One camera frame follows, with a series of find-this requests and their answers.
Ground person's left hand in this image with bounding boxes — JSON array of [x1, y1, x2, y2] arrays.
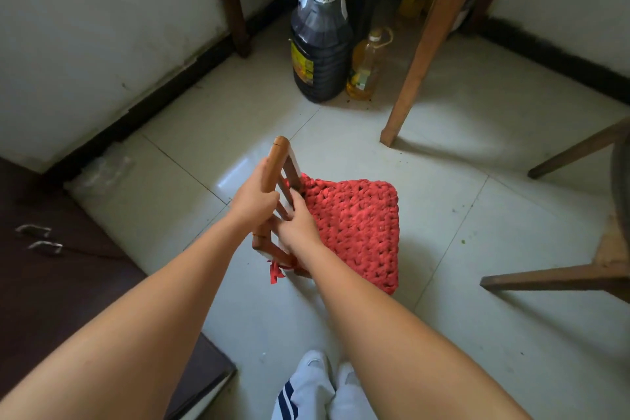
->
[[227, 158, 281, 237]]

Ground large dark liquid jug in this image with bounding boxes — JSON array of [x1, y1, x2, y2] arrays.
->
[[288, 0, 355, 104]]

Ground clear plastic sheet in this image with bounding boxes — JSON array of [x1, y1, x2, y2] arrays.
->
[[64, 141, 137, 200]]

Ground red knitted seat cushion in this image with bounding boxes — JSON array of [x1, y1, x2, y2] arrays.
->
[[268, 173, 400, 296]]

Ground wooden stool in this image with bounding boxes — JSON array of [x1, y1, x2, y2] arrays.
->
[[479, 116, 630, 305]]

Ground person's right hand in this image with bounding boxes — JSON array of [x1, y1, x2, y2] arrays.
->
[[270, 188, 324, 262]]

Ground person's left white shoe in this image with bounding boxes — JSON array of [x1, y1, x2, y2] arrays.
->
[[301, 349, 332, 382]]

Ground person's white shoe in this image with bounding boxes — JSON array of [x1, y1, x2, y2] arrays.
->
[[336, 362, 364, 393], [301, 349, 332, 382]]

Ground yellow oil bottle with handle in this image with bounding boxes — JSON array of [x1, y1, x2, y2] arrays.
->
[[346, 26, 395, 102]]

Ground small wooden chair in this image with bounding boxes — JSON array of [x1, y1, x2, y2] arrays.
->
[[251, 135, 314, 281]]

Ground person's left forearm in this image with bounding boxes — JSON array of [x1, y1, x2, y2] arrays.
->
[[0, 210, 253, 420]]

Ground person's right white shoe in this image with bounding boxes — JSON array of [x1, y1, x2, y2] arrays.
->
[[336, 362, 364, 393]]

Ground metal cabinet handle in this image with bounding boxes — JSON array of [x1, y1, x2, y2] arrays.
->
[[27, 240, 65, 256], [15, 224, 53, 238]]

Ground person's right forearm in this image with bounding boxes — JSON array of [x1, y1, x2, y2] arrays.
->
[[287, 239, 535, 420]]

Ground white trousers with navy stripes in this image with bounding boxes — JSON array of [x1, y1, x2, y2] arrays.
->
[[270, 374, 379, 420]]

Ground wooden table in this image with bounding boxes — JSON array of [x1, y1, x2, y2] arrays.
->
[[344, 0, 528, 149]]

